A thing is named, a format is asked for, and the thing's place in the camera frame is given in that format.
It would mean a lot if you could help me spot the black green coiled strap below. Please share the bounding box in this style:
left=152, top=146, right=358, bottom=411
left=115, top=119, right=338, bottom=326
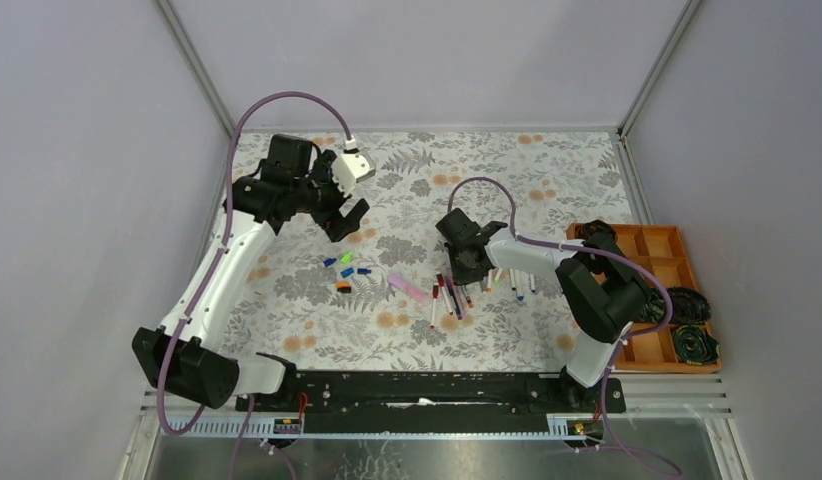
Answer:
left=671, top=324, right=721, bottom=367
left=669, top=286, right=713, bottom=326

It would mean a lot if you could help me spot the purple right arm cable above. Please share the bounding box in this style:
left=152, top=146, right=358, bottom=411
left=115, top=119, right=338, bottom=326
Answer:
left=447, top=176, right=685, bottom=477

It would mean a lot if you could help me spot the pink highlighter marker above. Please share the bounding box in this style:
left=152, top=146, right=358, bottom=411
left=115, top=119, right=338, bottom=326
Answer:
left=387, top=273, right=432, bottom=306

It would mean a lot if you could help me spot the slotted aluminium cable duct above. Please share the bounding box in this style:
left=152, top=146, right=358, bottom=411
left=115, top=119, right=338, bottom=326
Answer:
left=184, top=416, right=588, bottom=442

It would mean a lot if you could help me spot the purple pen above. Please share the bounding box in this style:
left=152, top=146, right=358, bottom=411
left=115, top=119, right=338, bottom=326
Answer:
left=445, top=279, right=463, bottom=320

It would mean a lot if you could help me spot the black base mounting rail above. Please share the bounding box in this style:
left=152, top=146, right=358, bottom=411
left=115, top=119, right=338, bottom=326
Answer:
left=235, top=370, right=626, bottom=430

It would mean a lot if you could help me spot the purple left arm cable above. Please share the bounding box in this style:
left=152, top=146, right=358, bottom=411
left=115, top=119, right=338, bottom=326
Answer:
left=155, top=91, right=356, bottom=439

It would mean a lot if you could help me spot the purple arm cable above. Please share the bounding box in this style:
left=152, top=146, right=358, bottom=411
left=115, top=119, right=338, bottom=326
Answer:
left=447, top=176, right=685, bottom=477
left=155, top=91, right=356, bottom=439

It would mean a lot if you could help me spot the floral patterned table mat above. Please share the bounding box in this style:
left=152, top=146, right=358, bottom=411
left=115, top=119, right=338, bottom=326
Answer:
left=220, top=132, right=632, bottom=371

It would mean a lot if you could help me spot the orange wooden compartment tray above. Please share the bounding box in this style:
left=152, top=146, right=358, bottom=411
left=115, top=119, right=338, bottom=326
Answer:
left=566, top=224, right=722, bottom=376

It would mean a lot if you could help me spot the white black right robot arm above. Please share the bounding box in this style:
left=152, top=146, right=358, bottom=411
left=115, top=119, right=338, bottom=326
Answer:
left=436, top=208, right=651, bottom=412

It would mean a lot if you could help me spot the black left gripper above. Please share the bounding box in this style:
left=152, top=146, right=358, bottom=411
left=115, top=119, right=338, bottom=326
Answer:
left=289, top=151, right=367, bottom=241

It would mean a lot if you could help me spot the red orange gel pen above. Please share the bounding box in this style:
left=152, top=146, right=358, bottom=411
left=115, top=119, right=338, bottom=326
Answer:
left=460, top=285, right=474, bottom=308

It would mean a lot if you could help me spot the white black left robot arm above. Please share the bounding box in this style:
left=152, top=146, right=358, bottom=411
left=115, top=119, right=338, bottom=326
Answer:
left=131, top=134, right=375, bottom=411

